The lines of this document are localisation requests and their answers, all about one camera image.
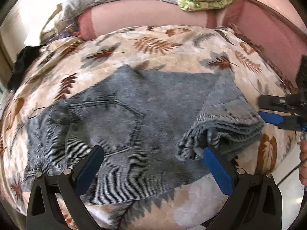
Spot blue denim jeans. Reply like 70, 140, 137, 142
22, 65, 264, 205

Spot black garment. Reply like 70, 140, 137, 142
7, 44, 45, 93

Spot cream white pillow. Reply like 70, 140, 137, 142
40, 3, 65, 44

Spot small colourful packet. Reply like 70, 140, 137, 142
57, 23, 80, 39

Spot leaf-patterned beige blanket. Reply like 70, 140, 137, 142
1, 25, 300, 229

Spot person's right hand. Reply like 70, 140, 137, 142
299, 140, 307, 186

